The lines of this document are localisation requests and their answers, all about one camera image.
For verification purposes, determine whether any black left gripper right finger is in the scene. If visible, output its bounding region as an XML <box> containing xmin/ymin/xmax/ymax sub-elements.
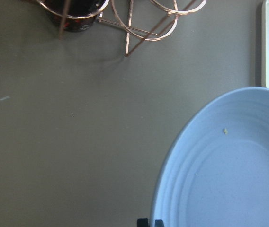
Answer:
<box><xmin>154</xmin><ymin>219</ymin><xmax>164</xmax><ymax>227</ymax></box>

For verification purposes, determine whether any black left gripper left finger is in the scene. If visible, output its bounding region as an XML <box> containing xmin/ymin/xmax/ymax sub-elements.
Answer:
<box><xmin>136</xmin><ymin>218</ymin><xmax>148</xmax><ymax>227</ymax></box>

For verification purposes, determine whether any blue round plate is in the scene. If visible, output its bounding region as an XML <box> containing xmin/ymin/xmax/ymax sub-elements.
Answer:
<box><xmin>150</xmin><ymin>87</ymin><xmax>269</xmax><ymax>227</ymax></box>

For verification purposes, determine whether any lower left drink bottle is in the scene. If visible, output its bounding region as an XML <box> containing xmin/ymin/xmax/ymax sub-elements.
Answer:
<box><xmin>37</xmin><ymin>0</ymin><xmax>109</xmax><ymax>32</ymax></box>

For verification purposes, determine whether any copper wire bottle rack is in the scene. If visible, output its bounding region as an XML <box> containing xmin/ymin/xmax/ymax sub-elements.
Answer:
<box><xmin>36</xmin><ymin>0</ymin><xmax>207</xmax><ymax>57</ymax></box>

